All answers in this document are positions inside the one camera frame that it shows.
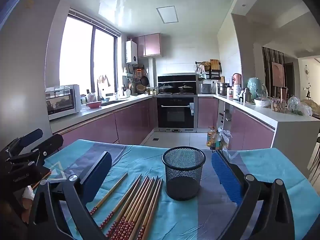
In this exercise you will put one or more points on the yellow cooking oil bottle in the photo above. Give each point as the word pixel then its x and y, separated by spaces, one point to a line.
pixel 211 137

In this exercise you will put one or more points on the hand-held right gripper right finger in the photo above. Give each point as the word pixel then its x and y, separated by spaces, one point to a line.
pixel 225 175

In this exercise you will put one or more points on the black built-in oven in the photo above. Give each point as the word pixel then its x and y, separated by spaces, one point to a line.
pixel 175 112

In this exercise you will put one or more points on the black mesh utensil holder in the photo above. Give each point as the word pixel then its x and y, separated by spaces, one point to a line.
pixel 183 185

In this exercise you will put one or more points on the green air fryer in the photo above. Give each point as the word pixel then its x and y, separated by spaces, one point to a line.
pixel 255 87

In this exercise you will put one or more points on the steel thermos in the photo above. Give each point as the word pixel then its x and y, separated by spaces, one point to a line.
pixel 246 95

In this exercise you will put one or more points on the brown colander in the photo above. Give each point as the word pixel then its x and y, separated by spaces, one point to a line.
pixel 140 88

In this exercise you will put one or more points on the hanging black pan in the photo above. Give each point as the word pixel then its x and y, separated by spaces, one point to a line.
pixel 145 80

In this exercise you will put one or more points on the kitchen window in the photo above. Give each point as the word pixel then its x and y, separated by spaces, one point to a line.
pixel 75 55

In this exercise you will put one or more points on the copper tumbler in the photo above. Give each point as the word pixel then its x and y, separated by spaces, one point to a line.
pixel 283 92

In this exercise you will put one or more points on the white water heater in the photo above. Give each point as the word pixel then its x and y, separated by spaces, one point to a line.
pixel 131 52

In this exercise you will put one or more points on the wooden cutting board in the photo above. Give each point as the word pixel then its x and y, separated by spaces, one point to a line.
pixel 215 65

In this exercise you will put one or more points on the white kitchen countertop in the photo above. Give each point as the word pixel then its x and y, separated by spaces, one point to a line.
pixel 265 113

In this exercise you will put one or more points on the blue striped tablecloth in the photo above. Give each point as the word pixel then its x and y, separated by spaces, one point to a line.
pixel 140 155

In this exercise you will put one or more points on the grey refrigerator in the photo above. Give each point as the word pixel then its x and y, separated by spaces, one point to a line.
pixel 25 55

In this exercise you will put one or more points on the square ceiling light panel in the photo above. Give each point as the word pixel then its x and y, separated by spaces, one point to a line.
pixel 167 15

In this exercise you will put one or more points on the pink bowl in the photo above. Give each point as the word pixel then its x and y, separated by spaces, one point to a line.
pixel 94 105

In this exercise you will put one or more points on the pink base cabinets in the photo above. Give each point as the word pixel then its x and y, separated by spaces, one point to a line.
pixel 100 127
pixel 250 130

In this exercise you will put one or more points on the black range hood panel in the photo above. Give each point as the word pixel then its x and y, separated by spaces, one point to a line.
pixel 176 78

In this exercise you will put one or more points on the sink faucet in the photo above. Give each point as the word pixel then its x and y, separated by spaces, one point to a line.
pixel 98 90

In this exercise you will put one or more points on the silver toaster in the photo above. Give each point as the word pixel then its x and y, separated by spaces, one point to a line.
pixel 205 88

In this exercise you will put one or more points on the wooden chopstick red patterned end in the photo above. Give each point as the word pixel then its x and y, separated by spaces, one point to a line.
pixel 110 193

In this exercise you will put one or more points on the clear plastic container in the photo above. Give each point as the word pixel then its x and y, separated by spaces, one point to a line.
pixel 278 106

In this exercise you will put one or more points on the person's left hand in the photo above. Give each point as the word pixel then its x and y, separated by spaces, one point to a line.
pixel 26 197

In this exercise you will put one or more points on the pink wall picture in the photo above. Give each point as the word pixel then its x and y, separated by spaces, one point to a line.
pixel 277 73

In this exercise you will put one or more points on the white bowl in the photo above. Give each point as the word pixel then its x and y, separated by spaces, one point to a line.
pixel 262 103

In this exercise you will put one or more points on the white jar red label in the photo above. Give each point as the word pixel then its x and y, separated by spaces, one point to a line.
pixel 235 92

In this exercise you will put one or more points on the dark slatted wall panel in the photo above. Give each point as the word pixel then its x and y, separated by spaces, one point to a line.
pixel 267 67

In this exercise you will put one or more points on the white microwave oven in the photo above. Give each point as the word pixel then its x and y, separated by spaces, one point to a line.
pixel 62 102

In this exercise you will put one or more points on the plastic bag with greens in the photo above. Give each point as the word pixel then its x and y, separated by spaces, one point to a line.
pixel 296 105

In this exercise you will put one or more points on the pink electric kettle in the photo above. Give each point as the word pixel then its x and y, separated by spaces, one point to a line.
pixel 236 79

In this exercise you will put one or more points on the pink wall cabinet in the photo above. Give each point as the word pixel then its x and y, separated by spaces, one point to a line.
pixel 150 45

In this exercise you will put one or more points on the steel stock pot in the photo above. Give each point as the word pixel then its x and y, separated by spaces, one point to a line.
pixel 222 89

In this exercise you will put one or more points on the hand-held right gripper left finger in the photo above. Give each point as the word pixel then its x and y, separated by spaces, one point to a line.
pixel 98 177

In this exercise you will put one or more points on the white plastic bag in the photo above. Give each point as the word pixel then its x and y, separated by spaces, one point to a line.
pixel 226 137

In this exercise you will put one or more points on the black wall rack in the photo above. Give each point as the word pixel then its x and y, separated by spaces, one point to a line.
pixel 212 74

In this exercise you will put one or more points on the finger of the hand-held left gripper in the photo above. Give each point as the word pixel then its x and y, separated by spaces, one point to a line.
pixel 32 136
pixel 51 142

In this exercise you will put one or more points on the bunch of wooden chopsticks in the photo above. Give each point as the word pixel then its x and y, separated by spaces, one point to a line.
pixel 135 205

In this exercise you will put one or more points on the black pot with glass lid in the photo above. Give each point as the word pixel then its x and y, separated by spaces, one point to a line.
pixel 165 88
pixel 185 88

